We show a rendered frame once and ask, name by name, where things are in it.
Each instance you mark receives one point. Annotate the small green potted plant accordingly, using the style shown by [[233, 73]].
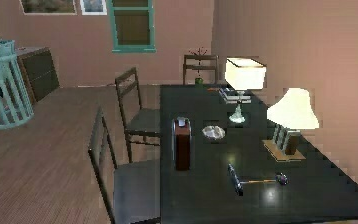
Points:
[[199, 80]]

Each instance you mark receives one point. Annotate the stack of books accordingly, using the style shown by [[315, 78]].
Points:
[[232, 95]]

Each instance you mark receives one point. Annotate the wide framed landscape picture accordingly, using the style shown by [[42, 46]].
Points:
[[48, 6]]

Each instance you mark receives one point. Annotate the dark wooden dresser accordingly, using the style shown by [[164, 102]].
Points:
[[38, 75]]

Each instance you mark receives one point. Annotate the dark green table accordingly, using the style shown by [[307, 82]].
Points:
[[203, 193]]

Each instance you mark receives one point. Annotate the square shade table lamp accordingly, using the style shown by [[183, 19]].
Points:
[[245, 74]]

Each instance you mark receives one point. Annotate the thin orange pencil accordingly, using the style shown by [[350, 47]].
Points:
[[258, 181]]

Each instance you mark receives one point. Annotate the dark red box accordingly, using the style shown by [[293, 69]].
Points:
[[182, 146]]

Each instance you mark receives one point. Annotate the teal framed window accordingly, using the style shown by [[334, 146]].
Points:
[[132, 26]]

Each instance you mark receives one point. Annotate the dark wooden chair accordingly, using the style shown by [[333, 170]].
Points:
[[143, 121], [200, 68], [133, 193]]

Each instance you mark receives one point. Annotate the teal laundry basket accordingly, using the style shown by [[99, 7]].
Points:
[[3, 90]]

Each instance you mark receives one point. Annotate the small white framed picture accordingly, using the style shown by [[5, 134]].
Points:
[[93, 6]]

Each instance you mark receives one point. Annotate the bell shade table lamp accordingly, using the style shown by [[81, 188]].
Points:
[[293, 111]]

